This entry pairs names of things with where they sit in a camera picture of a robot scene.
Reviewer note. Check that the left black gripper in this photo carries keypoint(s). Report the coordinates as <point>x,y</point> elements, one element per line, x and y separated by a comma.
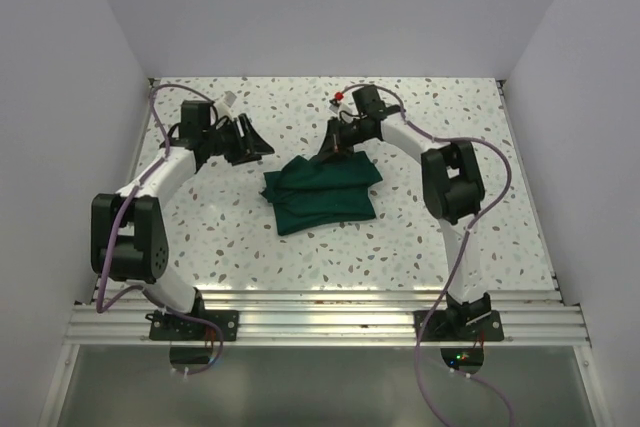
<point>249,147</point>

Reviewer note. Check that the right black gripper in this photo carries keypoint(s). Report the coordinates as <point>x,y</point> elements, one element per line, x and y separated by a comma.
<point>333,143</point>

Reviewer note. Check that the green surgical cloth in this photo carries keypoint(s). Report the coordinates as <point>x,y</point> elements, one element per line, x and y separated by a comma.
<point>307,193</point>

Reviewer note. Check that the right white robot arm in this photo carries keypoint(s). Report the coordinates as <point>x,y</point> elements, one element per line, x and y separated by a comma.
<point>452,186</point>

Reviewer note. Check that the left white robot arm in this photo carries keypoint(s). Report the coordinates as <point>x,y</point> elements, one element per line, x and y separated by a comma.
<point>129,246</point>

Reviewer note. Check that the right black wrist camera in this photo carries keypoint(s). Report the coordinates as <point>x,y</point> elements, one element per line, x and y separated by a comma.
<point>367,101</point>

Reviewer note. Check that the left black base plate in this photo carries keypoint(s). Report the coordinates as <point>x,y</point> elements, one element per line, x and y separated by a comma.
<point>195,326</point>

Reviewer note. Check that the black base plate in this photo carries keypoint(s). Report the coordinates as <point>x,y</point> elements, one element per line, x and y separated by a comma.
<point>442,328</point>
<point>195,326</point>

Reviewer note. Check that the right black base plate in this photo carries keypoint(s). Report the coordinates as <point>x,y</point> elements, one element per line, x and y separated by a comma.
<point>442,328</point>

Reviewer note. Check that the aluminium rail frame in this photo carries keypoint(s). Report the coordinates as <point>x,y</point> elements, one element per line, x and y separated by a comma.
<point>326,333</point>

